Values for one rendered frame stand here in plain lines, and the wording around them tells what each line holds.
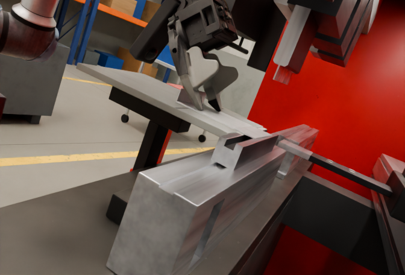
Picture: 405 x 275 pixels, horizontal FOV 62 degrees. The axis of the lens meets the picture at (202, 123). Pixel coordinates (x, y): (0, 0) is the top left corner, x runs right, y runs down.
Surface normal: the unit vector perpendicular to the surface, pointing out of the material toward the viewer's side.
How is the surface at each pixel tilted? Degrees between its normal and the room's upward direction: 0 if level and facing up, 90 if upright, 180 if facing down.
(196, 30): 90
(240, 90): 90
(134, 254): 90
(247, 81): 90
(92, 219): 0
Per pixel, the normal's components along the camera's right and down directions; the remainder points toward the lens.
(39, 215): 0.35, -0.92
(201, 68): -0.51, -0.18
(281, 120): -0.40, 0.04
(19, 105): 0.76, 0.39
